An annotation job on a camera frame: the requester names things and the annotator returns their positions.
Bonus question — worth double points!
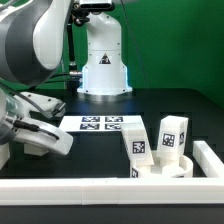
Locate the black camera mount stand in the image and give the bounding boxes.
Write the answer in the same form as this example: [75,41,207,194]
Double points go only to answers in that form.
[67,3,89,91]

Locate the white front wall barrier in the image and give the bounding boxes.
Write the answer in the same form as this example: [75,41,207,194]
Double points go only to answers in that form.
[0,178,224,205]

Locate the white sheet with tags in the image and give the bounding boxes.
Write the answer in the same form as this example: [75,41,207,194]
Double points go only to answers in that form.
[59,115,144,132]

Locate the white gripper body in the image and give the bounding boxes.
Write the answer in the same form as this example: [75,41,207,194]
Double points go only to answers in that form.
[0,91,73,155]

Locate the camera on mount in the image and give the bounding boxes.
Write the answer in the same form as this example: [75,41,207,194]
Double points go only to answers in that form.
[79,0,115,12]

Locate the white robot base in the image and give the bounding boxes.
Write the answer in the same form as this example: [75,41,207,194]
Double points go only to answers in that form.
[77,13,132,101]

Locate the black cables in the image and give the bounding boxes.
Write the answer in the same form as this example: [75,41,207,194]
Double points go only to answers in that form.
[29,70,83,90]

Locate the white left wall barrier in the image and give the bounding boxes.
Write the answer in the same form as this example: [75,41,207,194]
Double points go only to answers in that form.
[0,144,10,170]

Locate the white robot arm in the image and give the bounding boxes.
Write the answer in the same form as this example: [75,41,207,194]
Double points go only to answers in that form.
[0,0,73,155]

